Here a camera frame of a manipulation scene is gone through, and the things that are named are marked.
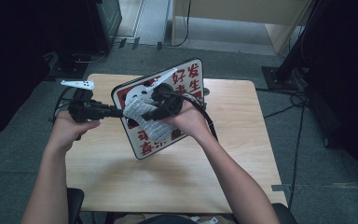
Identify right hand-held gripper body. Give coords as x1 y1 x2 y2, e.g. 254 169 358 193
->
127 66 185 118

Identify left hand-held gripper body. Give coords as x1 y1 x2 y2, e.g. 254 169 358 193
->
60 79 112 123

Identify grey knitted cloth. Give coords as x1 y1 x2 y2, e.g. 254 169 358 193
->
122 96 177 143

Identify panda picture board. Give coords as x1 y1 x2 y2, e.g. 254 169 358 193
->
111 57 206 161

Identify person's left hand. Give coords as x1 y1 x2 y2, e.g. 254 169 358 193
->
50 110 102 152

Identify person's right hand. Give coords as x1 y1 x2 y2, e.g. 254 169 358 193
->
161 101 211 141

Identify black computer tower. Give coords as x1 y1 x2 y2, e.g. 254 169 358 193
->
85 0 123 53

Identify black chair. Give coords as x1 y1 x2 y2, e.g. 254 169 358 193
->
66 187 86 224

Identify light wooden cabinet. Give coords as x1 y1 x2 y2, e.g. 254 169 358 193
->
171 0 312 54

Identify black metal stand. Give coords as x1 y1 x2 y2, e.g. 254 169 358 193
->
260 0 325 91

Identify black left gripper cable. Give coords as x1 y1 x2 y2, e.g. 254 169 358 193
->
52 87 76 125

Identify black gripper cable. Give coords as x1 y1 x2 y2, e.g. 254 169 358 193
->
167 91 219 142
52 87 76 125

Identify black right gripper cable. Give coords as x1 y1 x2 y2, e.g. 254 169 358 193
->
167 91 219 142

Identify black looped floor cable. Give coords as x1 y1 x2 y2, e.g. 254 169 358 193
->
72 50 108 63

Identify black hanging cable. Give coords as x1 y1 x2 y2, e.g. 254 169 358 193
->
171 0 192 49

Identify black floor cables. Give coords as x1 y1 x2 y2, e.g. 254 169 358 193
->
255 66 310 210

